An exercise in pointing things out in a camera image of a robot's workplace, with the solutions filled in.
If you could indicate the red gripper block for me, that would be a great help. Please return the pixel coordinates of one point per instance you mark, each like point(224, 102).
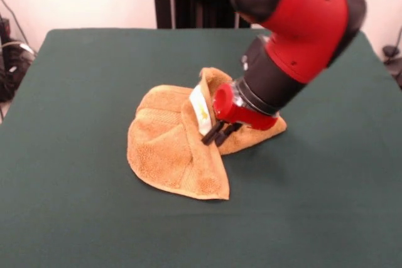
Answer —
point(248, 117)

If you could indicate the orange terry towel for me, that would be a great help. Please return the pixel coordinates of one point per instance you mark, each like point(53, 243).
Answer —
point(166, 148)

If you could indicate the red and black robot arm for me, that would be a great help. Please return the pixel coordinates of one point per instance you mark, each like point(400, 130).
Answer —
point(301, 13)

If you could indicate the dark green table cloth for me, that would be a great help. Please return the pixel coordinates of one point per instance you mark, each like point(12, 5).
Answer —
point(78, 139)

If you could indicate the black floor object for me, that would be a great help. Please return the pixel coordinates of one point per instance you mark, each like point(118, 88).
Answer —
point(396, 71)

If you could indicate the small black adapter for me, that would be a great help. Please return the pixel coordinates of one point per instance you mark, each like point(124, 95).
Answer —
point(389, 51)

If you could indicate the red and black power strip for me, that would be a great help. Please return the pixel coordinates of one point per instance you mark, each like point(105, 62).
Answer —
point(4, 28)

